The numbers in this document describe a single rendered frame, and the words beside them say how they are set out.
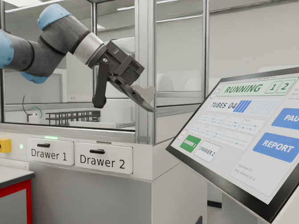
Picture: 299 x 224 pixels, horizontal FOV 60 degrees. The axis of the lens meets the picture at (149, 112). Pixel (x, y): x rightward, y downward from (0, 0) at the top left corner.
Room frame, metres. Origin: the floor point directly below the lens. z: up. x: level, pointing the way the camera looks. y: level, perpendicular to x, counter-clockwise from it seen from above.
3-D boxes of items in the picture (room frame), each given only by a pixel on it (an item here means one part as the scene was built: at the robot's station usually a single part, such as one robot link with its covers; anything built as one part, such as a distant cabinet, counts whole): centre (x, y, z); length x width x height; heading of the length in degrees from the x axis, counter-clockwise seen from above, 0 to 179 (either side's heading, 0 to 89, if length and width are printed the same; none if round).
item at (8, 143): (1.38, 0.79, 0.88); 0.07 x 0.05 x 0.07; 64
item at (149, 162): (1.67, 0.24, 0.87); 1.02 x 0.95 x 0.14; 64
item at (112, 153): (1.11, 0.20, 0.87); 0.29 x 0.02 x 0.11; 64
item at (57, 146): (1.25, 0.49, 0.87); 0.29 x 0.02 x 0.11; 64
